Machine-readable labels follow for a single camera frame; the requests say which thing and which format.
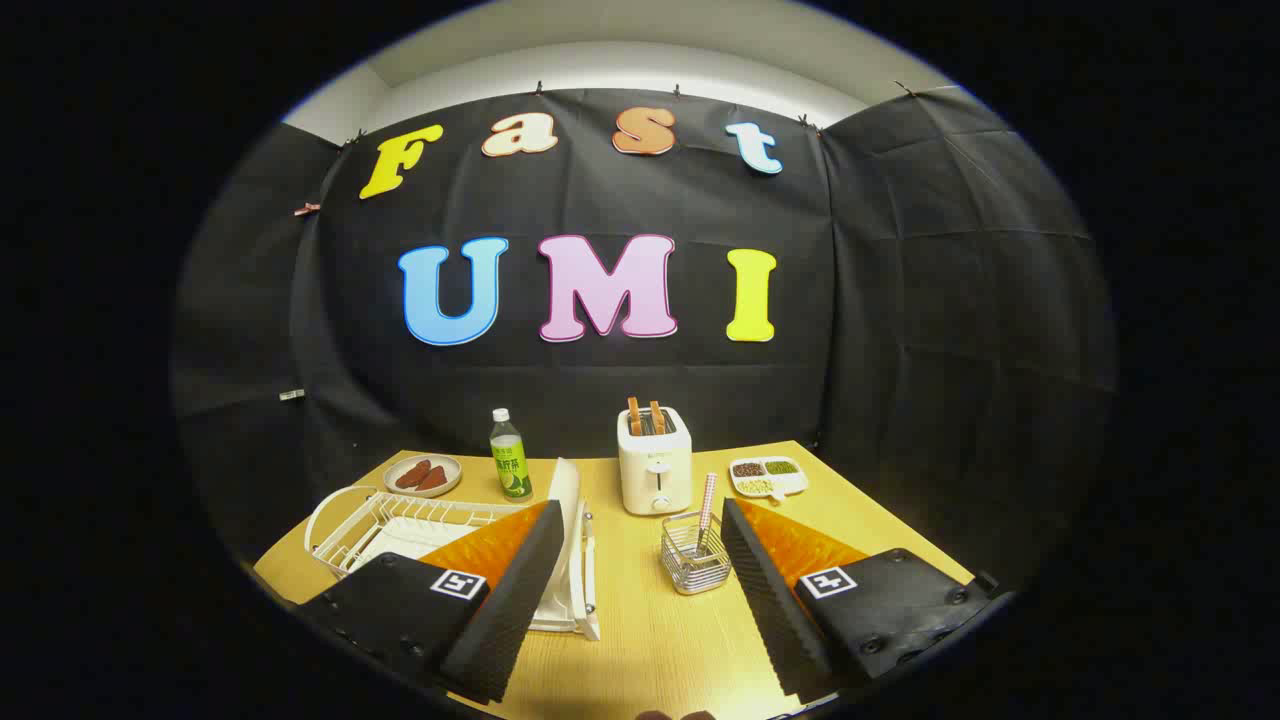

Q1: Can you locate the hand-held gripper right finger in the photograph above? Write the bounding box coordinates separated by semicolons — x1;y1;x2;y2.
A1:
720;497;1004;706

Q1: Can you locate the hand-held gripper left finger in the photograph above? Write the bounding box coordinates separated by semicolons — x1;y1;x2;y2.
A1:
295;500;567;706

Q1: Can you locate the metal wire basket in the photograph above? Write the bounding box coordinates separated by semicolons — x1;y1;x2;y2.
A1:
660;512;733;597

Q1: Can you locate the white wire dish rack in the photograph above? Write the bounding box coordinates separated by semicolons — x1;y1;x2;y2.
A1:
304;485;601;641

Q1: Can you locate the white plate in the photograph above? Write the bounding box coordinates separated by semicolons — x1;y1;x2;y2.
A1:
535;457;584;626

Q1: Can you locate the red checked handle spoon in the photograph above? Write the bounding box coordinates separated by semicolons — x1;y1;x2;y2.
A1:
695;473;719;561

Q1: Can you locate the white divided dish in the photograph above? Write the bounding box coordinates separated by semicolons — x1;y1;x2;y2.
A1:
729;456;809;501

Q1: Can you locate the white drip tray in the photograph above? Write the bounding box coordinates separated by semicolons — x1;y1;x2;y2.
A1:
345;515;471;576

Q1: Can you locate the green label drink bottle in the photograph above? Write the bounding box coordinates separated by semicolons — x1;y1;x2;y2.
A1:
489;408;534;501

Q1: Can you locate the small grey saucer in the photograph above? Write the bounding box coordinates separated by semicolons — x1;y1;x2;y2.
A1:
383;454;463;499

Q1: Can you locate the white toaster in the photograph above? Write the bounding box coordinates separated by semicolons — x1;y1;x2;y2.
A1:
617;405;694;517

